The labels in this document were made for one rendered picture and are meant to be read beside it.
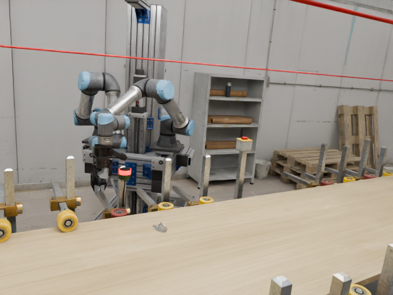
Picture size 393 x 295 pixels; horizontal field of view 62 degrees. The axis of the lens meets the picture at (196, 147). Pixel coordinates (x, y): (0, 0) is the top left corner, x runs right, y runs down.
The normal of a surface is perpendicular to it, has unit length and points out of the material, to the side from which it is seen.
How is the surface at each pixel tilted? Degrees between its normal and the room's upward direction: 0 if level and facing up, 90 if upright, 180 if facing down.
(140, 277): 0
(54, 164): 90
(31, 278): 0
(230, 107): 90
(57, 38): 90
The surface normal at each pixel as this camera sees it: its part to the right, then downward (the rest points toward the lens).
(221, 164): 0.41, 0.25
